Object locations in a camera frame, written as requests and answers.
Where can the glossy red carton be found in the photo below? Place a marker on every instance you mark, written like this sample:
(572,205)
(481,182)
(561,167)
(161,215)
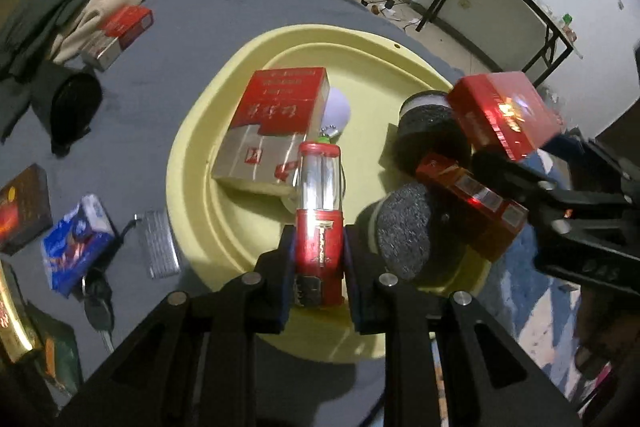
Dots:
(504,113)

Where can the black folding table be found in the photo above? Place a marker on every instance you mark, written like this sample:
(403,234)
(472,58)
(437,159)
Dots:
(506,35)

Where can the black cloth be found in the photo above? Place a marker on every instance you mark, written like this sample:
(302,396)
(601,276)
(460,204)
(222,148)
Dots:
(65,101)

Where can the silver metal lighter case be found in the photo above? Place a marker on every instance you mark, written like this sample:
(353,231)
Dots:
(157,244)

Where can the red silver cigarette pack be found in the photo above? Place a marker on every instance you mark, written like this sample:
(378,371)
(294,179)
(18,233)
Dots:
(116,35)

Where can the blue white checkered blanket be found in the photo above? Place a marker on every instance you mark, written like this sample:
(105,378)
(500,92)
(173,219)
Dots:
(530,296)

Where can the black foam puck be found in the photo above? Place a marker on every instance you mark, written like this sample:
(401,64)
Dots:
(397,228)

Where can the red barcode cigarette box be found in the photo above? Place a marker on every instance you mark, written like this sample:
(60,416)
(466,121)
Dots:
(483,220)

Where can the yellow oval plastic tray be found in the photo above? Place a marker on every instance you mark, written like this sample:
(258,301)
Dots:
(223,231)

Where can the black foam roll white band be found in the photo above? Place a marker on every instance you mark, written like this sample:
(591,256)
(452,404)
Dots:
(426,124)

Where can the blue tissue pack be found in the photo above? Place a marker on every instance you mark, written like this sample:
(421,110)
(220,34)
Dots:
(75,243)

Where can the white dome light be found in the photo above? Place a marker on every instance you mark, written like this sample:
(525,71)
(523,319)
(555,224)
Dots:
(336,115)

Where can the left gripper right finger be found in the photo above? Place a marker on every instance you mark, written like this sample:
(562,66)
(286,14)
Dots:
(380,303)

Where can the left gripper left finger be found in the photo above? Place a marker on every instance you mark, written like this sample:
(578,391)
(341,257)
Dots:
(191,361)

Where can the person's right hand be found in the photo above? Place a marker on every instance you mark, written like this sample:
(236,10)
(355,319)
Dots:
(607,328)

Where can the red silver cigarette carton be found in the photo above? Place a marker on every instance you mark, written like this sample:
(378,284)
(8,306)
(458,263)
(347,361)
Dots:
(279,110)

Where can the dark brown box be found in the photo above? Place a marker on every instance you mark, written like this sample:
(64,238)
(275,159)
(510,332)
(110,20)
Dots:
(25,209)

